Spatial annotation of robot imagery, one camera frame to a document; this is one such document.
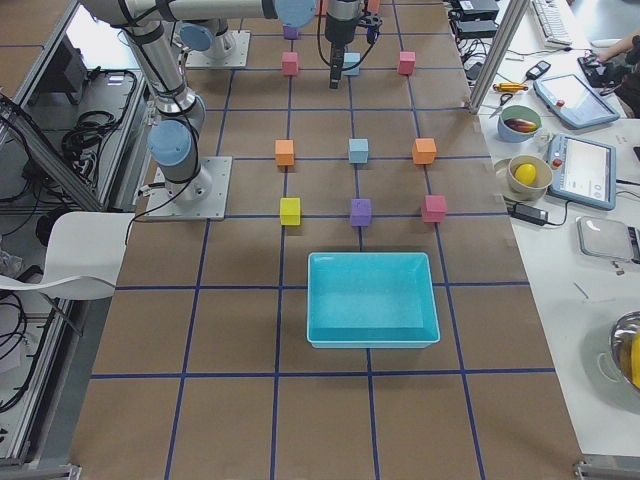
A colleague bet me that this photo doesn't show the light blue block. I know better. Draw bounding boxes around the light blue block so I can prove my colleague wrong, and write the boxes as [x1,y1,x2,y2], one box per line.
[342,51,361,76]
[348,138,369,164]

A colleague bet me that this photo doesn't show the purple block far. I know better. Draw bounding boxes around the purple block far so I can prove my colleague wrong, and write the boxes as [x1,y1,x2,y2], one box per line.
[282,25,300,40]

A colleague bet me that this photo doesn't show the pink block desk side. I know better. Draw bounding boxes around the pink block desk side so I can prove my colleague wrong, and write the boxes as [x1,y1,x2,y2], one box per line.
[396,51,416,76]

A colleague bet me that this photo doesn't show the orange block desk side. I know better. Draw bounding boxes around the orange block desk side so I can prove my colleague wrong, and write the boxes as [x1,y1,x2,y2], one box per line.
[412,138,437,165]

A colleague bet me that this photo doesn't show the purple foam block near tray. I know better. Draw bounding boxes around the purple foam block near tray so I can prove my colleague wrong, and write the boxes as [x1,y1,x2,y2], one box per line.
[349,198,372,227]

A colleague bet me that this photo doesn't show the yellow foam block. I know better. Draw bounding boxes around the yellow foam block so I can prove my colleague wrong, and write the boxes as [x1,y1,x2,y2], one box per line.
[279,197,301,226]

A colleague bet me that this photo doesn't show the scissors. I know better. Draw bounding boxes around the scissors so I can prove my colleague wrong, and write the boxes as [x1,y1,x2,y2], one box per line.
[490,92,514,118]

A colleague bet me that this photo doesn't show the pink block near turquoise tray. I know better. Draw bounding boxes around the pink block near turquoise tray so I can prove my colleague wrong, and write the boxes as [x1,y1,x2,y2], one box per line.
[421,195,448,223]

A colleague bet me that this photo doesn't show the blue bowl with fruit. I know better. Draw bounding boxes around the blue bowl with fruit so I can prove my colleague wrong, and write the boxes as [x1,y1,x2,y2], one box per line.
[497,105,542,143]

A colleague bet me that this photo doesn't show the white keyboard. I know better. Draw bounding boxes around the white keyboard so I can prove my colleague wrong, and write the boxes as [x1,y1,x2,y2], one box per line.
[530,0,573,48]

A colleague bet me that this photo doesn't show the yellow lemon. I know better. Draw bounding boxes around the yellow lemon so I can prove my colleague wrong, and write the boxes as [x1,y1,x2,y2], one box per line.
[513,163,537,186]

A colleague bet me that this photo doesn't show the beige bowl with lemon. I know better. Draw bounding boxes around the beige bowl with lemon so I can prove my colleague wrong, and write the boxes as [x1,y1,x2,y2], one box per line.
[506,155,553,200]

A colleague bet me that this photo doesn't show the teach pendant upper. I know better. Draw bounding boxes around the teach pendant upper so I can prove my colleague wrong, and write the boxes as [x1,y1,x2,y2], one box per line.
[533,74,619,129]

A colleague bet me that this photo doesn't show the teach pendant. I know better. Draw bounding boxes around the teach pendant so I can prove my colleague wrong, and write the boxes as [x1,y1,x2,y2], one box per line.
[533,74,619,129]
[546,134,617,211]

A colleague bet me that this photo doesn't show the black power adapter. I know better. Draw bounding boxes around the black power adapter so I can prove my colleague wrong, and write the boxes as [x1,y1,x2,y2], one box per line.
[508,202,548,226]

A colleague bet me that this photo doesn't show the turquoise plastic tray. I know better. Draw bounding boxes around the turquoise plastic tray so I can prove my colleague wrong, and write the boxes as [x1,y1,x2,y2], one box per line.
[306,252,441,349]

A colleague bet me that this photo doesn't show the teach pendant lower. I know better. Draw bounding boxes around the teach pendant lower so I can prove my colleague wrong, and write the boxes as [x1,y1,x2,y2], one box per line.
[546,134,617,211]

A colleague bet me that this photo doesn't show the white chair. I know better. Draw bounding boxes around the white chair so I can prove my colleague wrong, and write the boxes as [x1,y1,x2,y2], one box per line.
[1,211,134,301]

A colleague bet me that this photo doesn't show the grey digital scale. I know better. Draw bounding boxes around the grey digital scale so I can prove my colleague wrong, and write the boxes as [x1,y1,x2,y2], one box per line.
[576,216,639,264]

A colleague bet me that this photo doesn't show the steel mixing bowl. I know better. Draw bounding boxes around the steel mixing bowl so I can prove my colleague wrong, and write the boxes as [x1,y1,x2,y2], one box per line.
[596,311,639,394]

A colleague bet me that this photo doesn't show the yellow handled tool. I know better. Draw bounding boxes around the yellow handled tool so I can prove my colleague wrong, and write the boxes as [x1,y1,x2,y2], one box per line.
[492,82,529,93]

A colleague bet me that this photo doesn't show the aluminium frame post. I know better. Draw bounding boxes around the aluminium frame post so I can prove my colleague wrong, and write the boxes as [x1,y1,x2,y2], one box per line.
[468,0,529,114]

